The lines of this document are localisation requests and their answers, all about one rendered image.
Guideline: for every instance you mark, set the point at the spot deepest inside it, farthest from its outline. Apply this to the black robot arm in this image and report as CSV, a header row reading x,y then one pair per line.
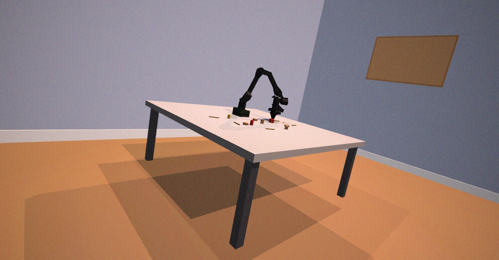
x,y
247,96

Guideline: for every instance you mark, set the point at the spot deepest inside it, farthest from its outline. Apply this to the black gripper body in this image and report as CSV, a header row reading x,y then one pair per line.
x,y
274,109

